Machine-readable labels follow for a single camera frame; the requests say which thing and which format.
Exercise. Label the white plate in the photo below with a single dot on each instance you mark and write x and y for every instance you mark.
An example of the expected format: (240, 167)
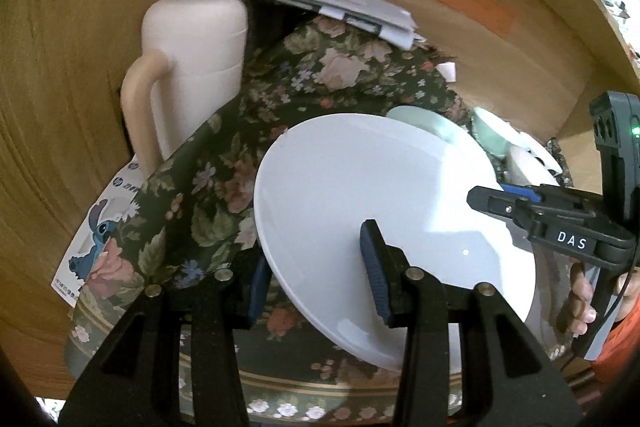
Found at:
(350, 177)

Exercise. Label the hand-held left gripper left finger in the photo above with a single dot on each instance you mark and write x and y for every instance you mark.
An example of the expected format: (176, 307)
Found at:
(257, 287)

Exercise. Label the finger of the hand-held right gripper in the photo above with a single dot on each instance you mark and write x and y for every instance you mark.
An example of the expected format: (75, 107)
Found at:
(530, 193)
(500, 204)

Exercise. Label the Stitch cartoon paper box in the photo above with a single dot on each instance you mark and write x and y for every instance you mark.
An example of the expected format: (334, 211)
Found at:
(95, 232)

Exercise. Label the small white paper scrap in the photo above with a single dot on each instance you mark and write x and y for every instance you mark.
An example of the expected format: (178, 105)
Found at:
(448, 72)

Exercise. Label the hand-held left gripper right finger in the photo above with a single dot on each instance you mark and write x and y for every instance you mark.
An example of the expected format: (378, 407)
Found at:
(372, 267)

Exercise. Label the large light green bowl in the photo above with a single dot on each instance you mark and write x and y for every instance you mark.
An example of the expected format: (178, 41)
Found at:
(425, 119)

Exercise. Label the dark floral tablecloth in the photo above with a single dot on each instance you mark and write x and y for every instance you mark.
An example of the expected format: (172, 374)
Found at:
(300, 77)

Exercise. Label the person's right hand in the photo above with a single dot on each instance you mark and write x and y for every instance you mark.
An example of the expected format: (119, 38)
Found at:
(580, 302)

